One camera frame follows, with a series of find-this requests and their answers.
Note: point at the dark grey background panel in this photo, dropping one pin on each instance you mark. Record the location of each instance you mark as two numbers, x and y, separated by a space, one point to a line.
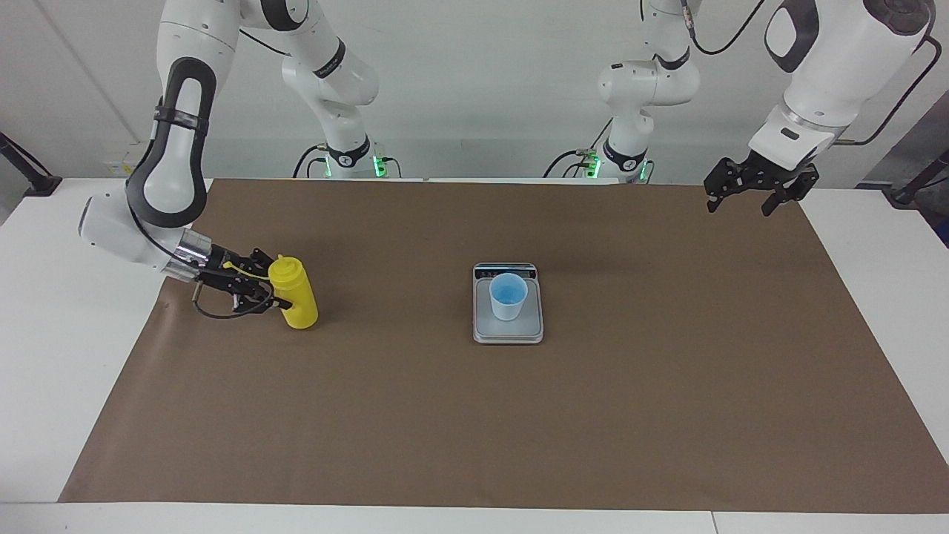
930 133

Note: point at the light blue plastic cup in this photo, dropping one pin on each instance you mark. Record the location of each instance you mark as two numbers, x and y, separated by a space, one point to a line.
508 297

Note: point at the silver digital kitchen scale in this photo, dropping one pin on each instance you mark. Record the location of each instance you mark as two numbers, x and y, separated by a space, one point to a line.
508 332

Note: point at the black metal stand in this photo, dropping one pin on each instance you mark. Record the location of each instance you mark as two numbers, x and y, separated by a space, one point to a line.
30 174
916 187

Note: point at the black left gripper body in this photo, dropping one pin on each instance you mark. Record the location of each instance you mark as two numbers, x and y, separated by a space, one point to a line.
765 167

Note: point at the white wall outlet box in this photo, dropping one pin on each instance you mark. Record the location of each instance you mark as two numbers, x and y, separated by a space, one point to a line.
118 167

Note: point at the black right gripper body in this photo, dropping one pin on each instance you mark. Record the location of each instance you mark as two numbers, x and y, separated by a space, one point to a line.
226 268

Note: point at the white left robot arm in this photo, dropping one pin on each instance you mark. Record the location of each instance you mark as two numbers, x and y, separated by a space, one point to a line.
830 59

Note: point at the blue box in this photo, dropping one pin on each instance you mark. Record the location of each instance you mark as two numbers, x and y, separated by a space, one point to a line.
944 236

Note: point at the yellow squeeze bottle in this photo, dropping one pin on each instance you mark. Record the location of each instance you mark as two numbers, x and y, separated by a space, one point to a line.
298 297

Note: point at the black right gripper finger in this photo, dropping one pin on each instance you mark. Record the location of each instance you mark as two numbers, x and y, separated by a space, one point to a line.
261 259
259 300

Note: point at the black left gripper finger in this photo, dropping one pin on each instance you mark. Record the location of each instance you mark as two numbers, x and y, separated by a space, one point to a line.
780 198
715 194

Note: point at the brown paper table mat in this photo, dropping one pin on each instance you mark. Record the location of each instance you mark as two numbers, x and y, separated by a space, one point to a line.
519 430

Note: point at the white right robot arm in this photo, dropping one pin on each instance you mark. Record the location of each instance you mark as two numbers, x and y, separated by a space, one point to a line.
167 178

